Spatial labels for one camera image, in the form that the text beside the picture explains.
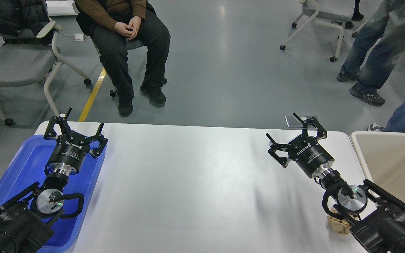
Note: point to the left metal floor plate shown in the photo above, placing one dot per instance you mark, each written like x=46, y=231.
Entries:
x=293, y=122

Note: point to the grey office chair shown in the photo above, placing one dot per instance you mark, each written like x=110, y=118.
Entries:
x=329, y=13
x=25, y=64

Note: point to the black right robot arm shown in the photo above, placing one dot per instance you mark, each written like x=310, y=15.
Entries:
x=376, y=217

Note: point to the brown paper ball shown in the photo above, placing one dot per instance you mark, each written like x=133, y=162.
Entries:
x=339, y=226

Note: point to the grey office chair right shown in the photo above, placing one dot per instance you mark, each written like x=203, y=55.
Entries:
x=329, y=13

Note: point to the blue plastic tray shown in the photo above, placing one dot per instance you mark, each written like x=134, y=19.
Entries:
x=27, y=167

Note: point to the chair under seated person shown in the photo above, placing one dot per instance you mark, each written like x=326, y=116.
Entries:
x=130, y=45

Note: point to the person in blue jeans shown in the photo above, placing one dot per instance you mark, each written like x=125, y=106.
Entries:
x=375, y=52

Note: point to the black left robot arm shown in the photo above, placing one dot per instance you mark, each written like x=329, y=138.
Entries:
x=46, y=190

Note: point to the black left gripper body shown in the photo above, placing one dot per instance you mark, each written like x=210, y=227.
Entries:
x=68, y=154

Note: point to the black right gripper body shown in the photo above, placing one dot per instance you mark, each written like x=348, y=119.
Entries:
x=309, y=155

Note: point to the beige plastic bin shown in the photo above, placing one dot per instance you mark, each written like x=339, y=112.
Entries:
x=382, y=158

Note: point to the grey office chair left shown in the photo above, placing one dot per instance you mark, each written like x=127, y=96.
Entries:
x=25, y=64

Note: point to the black jacket on chair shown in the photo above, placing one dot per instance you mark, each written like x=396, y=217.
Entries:
x=18, y=14

